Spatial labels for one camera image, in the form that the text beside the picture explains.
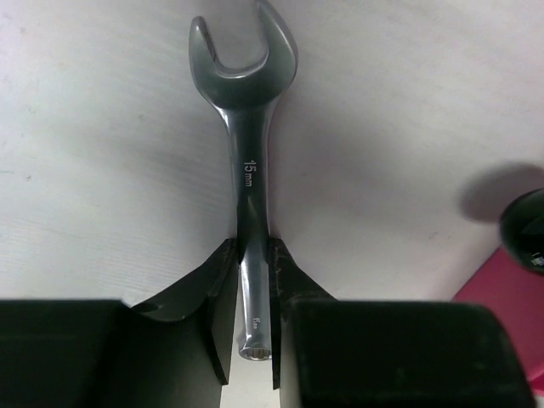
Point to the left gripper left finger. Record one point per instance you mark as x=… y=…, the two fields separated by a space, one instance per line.
x=171 y=350

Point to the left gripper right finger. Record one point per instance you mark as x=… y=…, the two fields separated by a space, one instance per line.
x=348 y=353

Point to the pink bottom drawer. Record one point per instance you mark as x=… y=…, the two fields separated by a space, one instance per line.
x=510 y=282

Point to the silver combination wrench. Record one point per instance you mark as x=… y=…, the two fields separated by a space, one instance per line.
x=246 y=100

